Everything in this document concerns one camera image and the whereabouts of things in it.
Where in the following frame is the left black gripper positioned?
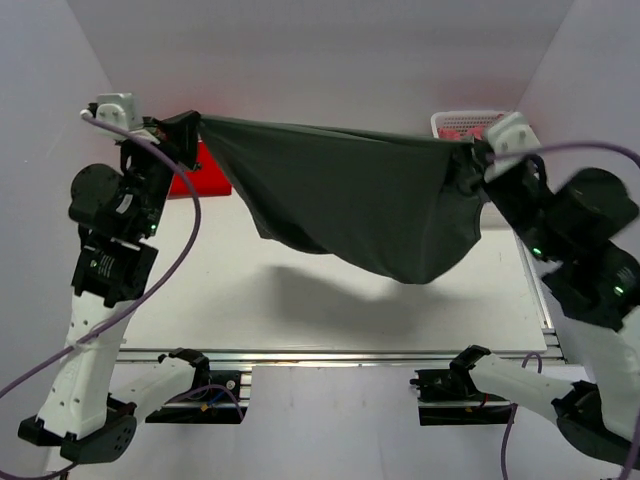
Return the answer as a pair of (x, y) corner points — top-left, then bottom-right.
(124, 110), (201, 238)

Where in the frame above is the dark grey t-shirt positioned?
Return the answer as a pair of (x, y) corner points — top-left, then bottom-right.
(198, 115), (483, 284)

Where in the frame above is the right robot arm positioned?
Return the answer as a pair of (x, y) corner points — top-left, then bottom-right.
(449, 147), (639, 478)

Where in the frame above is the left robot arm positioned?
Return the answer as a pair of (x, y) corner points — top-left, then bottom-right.
(18, 108), (212, 465)

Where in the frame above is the folded red t-shirt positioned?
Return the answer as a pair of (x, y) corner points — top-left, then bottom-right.
(168, 140), (232, 199)

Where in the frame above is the crumpled pink t-shirt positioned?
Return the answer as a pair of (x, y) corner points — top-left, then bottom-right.
(436, 125), (485, 141)

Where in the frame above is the white plastic basket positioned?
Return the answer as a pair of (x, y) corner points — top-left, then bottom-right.
(430, 110), (510, 144)

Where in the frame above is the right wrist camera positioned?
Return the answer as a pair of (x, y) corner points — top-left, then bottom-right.
(483, 112), (541, 183)

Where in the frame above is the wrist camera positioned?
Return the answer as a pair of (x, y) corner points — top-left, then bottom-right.
(80, 93), (144, 134)
(483, 112), (541, 183)

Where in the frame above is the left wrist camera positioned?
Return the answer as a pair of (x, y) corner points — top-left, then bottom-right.
(80, 93), (144, 134)

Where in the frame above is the aluminium table rail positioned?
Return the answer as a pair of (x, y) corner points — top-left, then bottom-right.
(116, 328), (566, 366)

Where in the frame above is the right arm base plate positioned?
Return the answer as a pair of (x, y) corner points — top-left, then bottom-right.
(409, 369), (511, 427)

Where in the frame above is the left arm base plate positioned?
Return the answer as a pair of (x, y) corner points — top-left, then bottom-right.
(145, 363), (252, 425)

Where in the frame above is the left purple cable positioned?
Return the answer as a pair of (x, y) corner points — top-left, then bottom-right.
(0, 112), (204, 476)

